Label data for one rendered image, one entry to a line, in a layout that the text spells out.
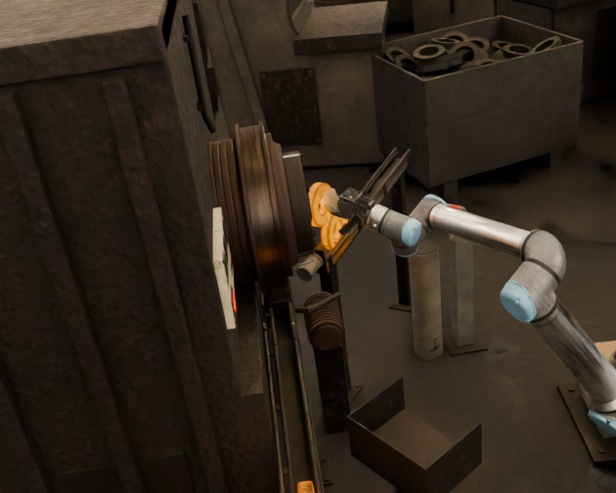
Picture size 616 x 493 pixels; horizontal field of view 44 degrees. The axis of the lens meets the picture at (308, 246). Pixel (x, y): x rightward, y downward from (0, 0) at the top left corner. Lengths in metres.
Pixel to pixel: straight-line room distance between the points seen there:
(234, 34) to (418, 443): 3.21
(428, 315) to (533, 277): 0.96
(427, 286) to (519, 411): 0.58
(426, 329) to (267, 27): 2.29
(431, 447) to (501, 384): 1.13
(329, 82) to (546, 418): 2.57
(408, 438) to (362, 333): 1.42
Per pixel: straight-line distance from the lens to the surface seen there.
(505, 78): 4.39
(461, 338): 3.28
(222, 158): 1.97
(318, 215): 2.63
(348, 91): 4.75
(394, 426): 2.09
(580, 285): 3.73
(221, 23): 4.76
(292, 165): 2.00
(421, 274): 3.00
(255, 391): 1.84
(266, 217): 1.88
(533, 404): 3.06
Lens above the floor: 2.05
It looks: 30 degrees down
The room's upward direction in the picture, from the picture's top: 8 degrees counter-clockwise
